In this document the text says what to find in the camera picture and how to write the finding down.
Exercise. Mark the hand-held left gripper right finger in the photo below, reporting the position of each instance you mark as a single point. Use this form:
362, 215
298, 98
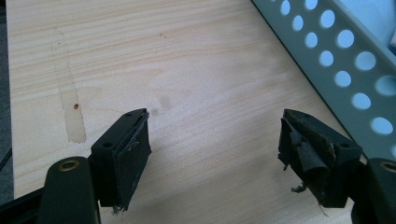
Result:
317, 158

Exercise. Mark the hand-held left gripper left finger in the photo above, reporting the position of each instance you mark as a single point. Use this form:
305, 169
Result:
120, 155

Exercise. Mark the grey perforated plastic basket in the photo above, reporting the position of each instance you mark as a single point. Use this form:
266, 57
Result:
336, 65

